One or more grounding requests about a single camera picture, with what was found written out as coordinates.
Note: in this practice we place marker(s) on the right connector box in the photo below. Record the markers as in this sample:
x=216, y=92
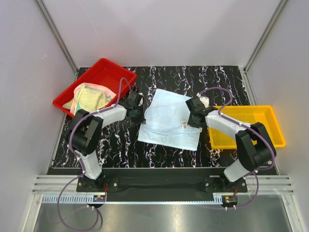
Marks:
x=233, y=200

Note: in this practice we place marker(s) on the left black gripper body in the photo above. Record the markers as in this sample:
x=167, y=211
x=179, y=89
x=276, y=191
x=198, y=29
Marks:
x=139, y=112

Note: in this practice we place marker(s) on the light blue towel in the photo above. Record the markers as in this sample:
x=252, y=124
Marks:
x=166, y=122

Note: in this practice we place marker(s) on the aluminium rail frame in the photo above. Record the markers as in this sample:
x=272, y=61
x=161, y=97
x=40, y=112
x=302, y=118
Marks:
x=264, y=184

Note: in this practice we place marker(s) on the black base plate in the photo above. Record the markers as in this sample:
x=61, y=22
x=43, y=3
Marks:
x=207, y=184

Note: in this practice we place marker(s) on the left connector box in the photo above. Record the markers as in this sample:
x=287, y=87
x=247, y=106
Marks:
x=99, y=198

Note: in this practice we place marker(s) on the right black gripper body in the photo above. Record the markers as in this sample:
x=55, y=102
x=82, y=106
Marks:
x=191, y=121

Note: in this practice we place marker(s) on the yellow plastic bin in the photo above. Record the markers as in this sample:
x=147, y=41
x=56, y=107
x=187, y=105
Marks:
x=250, y=114

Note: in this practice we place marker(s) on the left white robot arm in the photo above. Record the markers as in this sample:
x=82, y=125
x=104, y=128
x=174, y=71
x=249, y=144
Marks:
x=85, y=133

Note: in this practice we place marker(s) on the red plastic bin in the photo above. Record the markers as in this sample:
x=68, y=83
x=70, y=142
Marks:
x=104, y=73

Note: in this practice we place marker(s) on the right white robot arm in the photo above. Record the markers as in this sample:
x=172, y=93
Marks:
x=254, y=145

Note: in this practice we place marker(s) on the connector box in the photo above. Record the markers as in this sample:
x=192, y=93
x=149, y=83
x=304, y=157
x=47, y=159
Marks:
x=99, y=198
x=233, y=200

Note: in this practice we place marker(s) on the white slotted cable duct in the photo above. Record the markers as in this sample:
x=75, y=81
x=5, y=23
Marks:
x=69, y=198

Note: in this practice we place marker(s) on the pastel yellow pink towel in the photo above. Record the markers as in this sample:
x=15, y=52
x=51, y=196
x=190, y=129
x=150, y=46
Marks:
x=89, y=97

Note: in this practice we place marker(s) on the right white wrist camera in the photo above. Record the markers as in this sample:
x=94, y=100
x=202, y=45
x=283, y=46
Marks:
x=204, y=100

